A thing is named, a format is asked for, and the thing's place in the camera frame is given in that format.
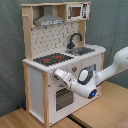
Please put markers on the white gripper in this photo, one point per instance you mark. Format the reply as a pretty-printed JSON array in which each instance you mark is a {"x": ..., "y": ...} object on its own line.
[{"x": 65, "y": 77}]

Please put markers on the toy oven door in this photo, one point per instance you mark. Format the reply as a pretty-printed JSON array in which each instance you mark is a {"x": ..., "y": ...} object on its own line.
[{"x": 61, "y": 101}]

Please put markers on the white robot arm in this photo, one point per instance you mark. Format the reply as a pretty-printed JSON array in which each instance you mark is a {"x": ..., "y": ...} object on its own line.
[{"x": 87, "y": 81}]

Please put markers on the wooden toy kitchen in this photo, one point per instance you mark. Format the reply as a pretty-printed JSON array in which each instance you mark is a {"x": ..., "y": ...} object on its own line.
[{"x": 45, "y": 40}]

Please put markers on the right red stove knob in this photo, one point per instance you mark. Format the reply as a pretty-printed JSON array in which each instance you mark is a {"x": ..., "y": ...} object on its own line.
[{"x": 74, "y": 69}]

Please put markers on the black stovetop red burners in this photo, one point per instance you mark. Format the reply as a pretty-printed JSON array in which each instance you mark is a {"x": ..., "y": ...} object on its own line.
[{"x": 52, "y": 59}]

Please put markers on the grey toy sink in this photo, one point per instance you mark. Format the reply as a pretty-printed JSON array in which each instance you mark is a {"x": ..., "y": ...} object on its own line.
[{"x": 79, "y": 51}]

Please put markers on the black toy faucet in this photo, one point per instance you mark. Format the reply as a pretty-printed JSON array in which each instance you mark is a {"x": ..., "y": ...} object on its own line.
[{"x": 71, "y": 45}]

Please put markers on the grey range hood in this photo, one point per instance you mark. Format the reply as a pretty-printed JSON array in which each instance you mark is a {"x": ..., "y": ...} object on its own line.
[{"x": 48, "y": 18}]

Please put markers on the toy microwave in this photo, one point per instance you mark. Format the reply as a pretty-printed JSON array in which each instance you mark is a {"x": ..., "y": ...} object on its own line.
[{"x": 78, "y": 11}]

